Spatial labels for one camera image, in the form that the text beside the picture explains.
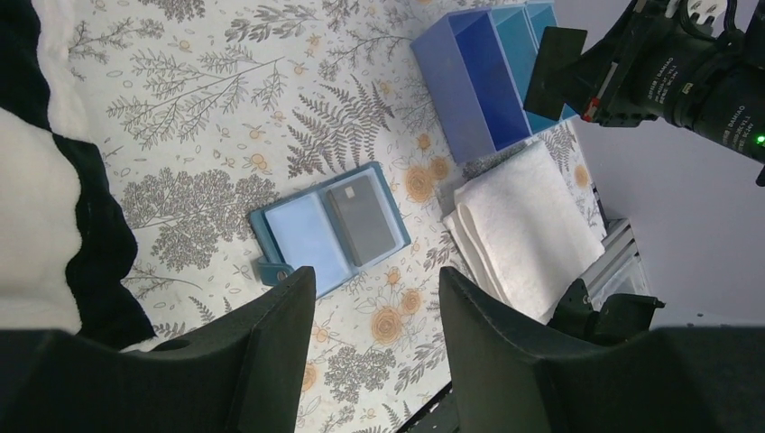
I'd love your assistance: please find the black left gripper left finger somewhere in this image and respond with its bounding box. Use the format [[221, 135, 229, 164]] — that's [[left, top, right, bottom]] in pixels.
[[1, 267, 316, 432]]

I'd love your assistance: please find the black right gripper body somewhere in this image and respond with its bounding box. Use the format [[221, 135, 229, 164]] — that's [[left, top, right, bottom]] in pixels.
[[561, 1, 691, 127]]

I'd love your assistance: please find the aluminium frame rail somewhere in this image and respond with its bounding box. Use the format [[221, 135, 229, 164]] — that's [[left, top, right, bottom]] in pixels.
[[581, 219, 651, 305]]

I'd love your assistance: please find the black white checkered pillow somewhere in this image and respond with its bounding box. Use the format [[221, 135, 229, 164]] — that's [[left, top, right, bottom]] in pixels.
[[1, 1, 154, 350]]

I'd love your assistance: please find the blue three-compartment tray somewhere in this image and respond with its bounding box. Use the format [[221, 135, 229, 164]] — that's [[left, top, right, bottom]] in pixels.
[[411, 1, 557, 164]]

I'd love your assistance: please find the blue card holder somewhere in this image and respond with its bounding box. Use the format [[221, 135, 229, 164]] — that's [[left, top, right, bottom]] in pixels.
[[248, 161, 410, 297]]

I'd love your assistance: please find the floral table cloth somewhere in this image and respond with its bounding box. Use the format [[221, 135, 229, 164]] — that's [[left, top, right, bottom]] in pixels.
[[60, 0, 604, 433]]

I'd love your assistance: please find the dark grey credit card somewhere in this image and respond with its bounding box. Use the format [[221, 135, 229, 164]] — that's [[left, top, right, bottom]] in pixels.
[[327, 175, 396, 267]]

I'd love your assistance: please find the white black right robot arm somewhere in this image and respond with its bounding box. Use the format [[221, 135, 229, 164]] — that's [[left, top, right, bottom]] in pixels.
[[545, 1, 764, 162]]

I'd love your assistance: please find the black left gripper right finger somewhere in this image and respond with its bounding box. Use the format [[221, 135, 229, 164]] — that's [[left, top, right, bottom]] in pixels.
[[439, 267, 764, 432]]

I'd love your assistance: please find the white folded towel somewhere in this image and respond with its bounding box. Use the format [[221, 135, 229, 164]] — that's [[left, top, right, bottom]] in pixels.
[[444, 143, 604, 324]]

